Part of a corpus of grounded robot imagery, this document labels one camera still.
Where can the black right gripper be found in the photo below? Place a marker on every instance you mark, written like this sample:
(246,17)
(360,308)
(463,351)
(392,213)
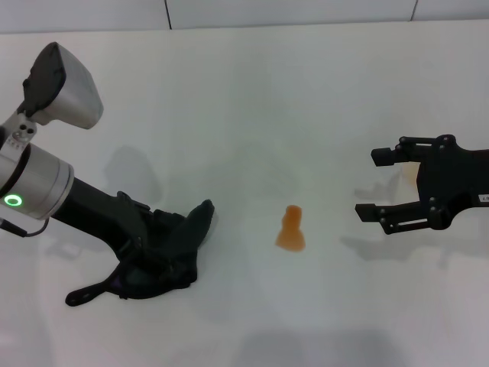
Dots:
(454,179)

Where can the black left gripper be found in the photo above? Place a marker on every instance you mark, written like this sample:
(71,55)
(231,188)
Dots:
(99,218)

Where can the white paper cup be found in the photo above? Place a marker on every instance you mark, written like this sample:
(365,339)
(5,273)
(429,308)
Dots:
(410,174)

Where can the dark blue rag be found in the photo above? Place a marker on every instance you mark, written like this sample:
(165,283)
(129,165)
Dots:
(191,225)

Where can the orange liquid stain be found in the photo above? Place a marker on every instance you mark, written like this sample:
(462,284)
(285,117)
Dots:
(290,237)

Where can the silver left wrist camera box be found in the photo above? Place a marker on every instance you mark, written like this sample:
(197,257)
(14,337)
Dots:
(76,95)

